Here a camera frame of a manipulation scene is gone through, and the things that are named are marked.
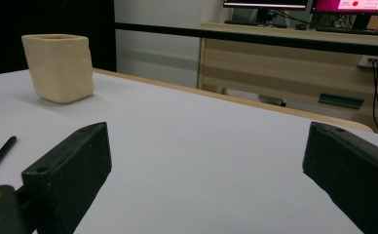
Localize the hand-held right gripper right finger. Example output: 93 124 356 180
302 121 378 234

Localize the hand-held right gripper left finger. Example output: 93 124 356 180
20 121 113 234

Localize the beige square cup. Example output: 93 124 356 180
20 33 95 105

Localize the black chair base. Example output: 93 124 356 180
258 95 287 108

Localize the light wooden desk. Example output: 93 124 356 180
197 21 378 135

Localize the black keyboard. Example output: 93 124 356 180
313 25 378 37

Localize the black curtain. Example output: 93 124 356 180
0 0 117 77

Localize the monitor with pink screen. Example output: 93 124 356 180
310 0 378 29

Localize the black-framed computer monitor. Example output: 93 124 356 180
222 0 309 27

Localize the dark desk handle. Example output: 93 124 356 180
318 93 365 110

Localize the black horizontal frame bar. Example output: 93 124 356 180
114 21 378 59

